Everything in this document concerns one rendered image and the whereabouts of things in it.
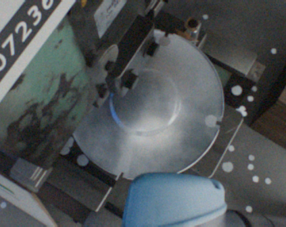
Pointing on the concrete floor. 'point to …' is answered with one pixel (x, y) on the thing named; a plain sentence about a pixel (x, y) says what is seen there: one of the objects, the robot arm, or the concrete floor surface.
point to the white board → (19, 196)
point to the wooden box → (278, 111)
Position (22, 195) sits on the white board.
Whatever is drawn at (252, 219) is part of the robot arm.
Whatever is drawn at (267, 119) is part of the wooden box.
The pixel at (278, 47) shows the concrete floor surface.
